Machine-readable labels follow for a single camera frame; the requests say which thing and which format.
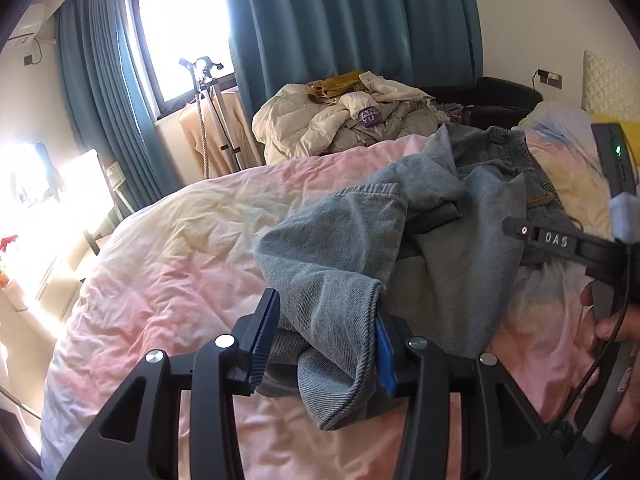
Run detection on beige hanging sweater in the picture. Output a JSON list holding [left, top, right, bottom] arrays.
[[178, 87, 265, 178]]

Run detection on black wall plug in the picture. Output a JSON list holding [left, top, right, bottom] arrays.
[[23, 39, 43, 66]]

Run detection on white chair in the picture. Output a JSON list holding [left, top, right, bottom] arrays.
[[62, 150, 134, 255]]

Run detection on mustard yellow garment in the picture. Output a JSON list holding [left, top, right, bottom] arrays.
[[307, 70, 368, 105]]

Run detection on silver tripod stand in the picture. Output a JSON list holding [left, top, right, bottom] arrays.
[[179, 56, 246, 179]]

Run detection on teal curtain right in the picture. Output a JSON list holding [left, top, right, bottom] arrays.
[[227, 0, 483, 116]]

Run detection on black bedside armchair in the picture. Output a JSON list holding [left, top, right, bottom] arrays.
[[423, 77, 542, 130]]

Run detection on wall power socket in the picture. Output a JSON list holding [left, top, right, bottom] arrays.
[[534, 68, 563, 89]]

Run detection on brown drawstring cord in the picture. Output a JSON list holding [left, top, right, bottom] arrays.
[[527, 179, 557, 207]]

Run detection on cream puffer jacket pile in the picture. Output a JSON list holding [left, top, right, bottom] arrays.
[[252, 72, 449, 165]]

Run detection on pastel pink duvet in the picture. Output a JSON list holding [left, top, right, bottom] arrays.
[[41, 102, 611, 479]]

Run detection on teal curtain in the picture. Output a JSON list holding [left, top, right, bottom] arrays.
[[227, 0, 483, 116], [54, 0, 182, 209]]

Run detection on white vanity desk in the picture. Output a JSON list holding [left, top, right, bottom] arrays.
[[1, 228, 87, 344]]

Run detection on teal curtain left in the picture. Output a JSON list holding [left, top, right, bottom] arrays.
[[54, 0, 182, 209]]

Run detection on person right hand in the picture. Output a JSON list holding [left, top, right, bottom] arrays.
[[579, 283, 640, 441]]

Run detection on blue denim jeans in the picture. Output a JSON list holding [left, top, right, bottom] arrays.
[[256, 125, 582, 430]]

